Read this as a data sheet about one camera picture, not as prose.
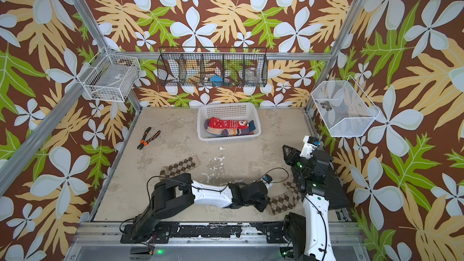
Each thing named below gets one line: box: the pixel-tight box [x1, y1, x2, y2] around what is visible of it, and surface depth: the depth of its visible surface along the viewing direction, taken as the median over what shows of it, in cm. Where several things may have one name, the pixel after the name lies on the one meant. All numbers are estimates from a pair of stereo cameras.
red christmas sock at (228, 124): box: [208, 117, 249, 129], surface depth 107 cm
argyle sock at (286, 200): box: [268, 178, 302, 216], surface depth 84 cm
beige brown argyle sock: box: [159, 154, 202, 181], surface depth 95 cm
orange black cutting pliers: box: [136, 126, 161, 151], surface depth 106 cm
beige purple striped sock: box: [204, 119, 254, 136], surface depth 106 cm
